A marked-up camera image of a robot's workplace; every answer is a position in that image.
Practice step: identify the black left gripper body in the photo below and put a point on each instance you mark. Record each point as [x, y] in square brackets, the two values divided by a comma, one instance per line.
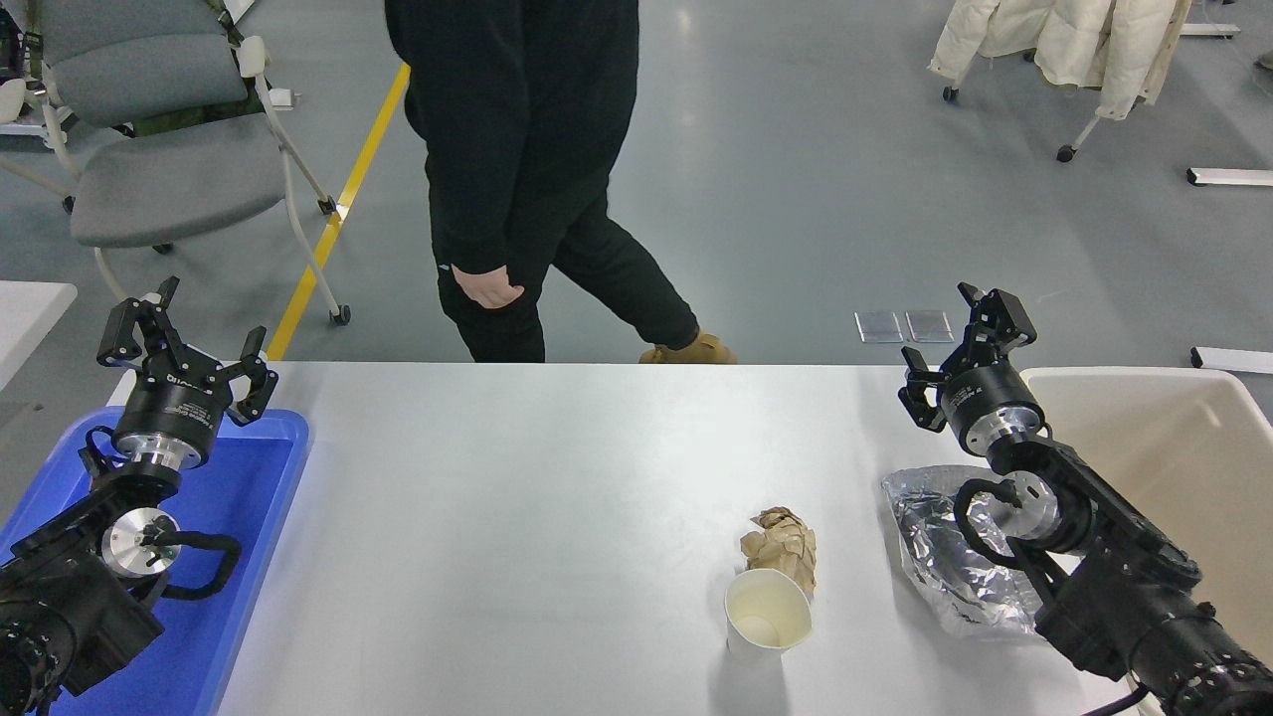
[174, 408]

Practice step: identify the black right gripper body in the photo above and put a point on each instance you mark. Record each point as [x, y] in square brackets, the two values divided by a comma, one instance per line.
[985, 398]

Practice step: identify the silver foil tray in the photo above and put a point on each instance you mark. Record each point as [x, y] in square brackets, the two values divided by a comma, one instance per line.
[935, 537]

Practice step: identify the tan paper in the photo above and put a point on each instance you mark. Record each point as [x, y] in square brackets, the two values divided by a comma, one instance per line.
[786, 547]

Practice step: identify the white paper cup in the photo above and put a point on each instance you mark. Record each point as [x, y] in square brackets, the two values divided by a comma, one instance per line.
[766, 607]

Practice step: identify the person's hand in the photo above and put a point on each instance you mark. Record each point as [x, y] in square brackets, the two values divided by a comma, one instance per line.
[487, 288]

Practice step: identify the metal floor plate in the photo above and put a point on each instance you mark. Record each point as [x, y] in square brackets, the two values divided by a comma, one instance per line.
[929, 326]
[879, 327]

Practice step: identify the blue plastic tray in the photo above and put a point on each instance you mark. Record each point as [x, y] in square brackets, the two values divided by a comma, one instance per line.
[249, 477]

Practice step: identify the small white side table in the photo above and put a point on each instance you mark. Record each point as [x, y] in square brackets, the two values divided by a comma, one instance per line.
[30, 318]

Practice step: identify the large pale plastic bin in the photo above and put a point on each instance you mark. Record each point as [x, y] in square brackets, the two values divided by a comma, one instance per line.
[1174, 447]

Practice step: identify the white floor bar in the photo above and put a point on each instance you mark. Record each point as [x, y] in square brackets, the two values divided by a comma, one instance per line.
[1233, 360]
[1208, 31]
[1233, 177]

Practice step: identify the small white box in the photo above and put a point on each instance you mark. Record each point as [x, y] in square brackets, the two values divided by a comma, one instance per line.
[283, 98]

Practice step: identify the cream padded coat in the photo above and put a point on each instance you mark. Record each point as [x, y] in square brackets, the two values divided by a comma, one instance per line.
[1074, 40]

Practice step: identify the grey chair with white frame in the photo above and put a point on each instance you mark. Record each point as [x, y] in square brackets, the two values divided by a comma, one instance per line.
[169, 179]

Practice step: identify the white wheeled frame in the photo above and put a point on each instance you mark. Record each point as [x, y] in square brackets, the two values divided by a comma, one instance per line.
[1082, 135]

